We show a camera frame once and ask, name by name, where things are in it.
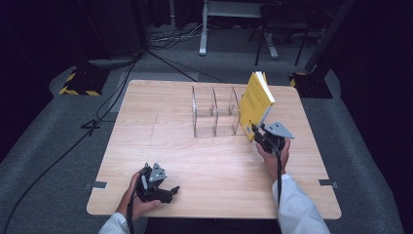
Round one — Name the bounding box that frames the thin black floor cable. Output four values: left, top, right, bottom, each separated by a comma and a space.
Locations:
145, 48, 225, 84

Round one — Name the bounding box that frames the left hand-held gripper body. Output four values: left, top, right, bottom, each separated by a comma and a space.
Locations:
135, 162, 169, 203

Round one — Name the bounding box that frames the left hand-held gripper black cable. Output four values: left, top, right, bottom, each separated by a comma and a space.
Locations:
126, 181, 138, 234

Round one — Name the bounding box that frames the hand-held gripper black cable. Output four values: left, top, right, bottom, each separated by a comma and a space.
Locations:
126, 181, 138, 234
276, 145, 284, 206

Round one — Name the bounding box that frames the clear acrylic book rack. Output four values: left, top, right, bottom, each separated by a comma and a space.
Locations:
191, 85, 247, 138

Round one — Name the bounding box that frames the black metal stand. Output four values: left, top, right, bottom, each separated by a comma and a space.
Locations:
247, 2, 310, 66

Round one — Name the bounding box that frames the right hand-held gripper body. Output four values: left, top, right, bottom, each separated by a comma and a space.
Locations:
256, 121, 295, 154

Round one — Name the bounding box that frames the bundle of floor cables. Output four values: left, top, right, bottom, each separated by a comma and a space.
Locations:
149, 24, 208, 51

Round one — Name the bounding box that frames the dark slanted pole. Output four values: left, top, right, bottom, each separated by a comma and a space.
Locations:
305, 0, 357, 72

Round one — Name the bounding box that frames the yellow black striped stand base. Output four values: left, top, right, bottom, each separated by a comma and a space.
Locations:
58, 66, 110, 97
289, 71, 334, 99

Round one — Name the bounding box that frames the long black floor cable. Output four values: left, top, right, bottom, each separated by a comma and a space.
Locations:
0, 48, 144, 234

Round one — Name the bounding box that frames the right hand-held gripper black cable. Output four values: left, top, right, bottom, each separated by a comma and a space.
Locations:
276, 145, 284, 206

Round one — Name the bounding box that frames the yellow book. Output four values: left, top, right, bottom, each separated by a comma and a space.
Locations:
239, 70, 276, 142

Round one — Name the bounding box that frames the person's left hand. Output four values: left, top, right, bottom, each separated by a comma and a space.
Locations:
116, 170, 162, 222

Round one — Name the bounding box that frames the white desk frame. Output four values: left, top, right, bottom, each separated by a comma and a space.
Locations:
198, 0, 281, 59

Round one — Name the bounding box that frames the person's right hand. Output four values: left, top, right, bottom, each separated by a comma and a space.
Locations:
255, 138, 291, 183

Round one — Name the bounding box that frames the grey tape strip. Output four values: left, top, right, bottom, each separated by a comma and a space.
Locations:
84, 180, 108, 191
319, 178, 339, 189

